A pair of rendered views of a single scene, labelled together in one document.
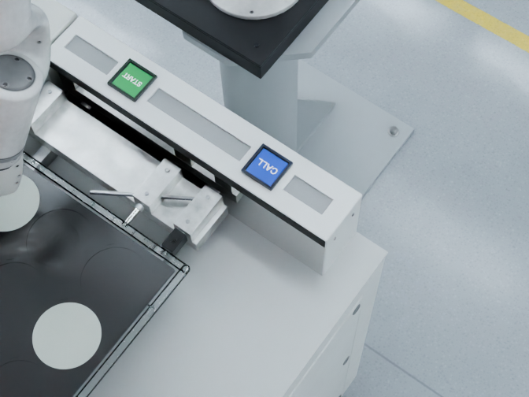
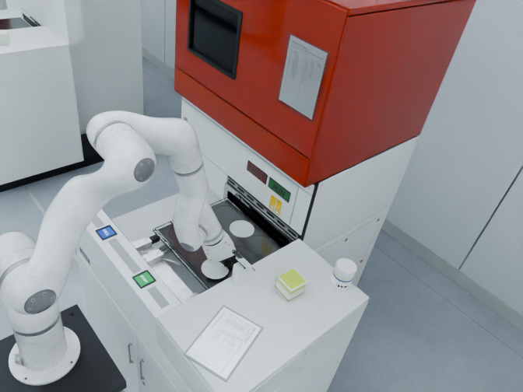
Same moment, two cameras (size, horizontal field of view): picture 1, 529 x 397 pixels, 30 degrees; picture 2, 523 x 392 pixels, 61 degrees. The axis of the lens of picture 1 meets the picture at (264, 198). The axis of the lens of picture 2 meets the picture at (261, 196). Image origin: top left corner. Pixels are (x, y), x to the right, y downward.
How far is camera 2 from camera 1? 1.84 m
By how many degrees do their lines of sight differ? 77
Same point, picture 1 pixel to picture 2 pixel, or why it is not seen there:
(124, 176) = (163, 269)
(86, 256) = not seen: hidden behind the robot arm
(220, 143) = (119, 246)
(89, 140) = (173, 287)
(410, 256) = not seen: outside the picture
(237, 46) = (81, 316)
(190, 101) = (122, 264)
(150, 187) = (155, 254)
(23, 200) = (208, 267)
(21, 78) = not seen: hidden behind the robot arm
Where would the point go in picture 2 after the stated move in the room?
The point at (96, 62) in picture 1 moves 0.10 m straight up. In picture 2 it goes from (156, 293) to (156, 273)
